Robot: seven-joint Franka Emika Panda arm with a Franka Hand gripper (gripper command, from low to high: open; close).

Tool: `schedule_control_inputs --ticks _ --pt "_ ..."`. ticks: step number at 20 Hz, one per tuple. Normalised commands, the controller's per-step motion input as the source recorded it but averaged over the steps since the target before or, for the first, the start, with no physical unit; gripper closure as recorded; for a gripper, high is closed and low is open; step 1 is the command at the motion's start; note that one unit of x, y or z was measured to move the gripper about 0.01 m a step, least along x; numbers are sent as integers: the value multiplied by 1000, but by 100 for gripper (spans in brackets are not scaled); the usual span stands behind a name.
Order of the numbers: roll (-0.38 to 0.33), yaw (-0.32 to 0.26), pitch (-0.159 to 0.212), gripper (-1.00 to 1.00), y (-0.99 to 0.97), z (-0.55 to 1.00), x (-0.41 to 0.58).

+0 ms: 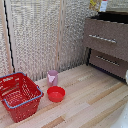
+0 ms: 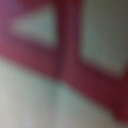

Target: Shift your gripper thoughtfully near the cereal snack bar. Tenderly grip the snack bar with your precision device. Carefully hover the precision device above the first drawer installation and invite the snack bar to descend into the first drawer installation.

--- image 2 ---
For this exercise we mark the red shopping basket, blue rim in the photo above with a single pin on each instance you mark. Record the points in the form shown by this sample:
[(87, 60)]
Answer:
[(68, 63)]

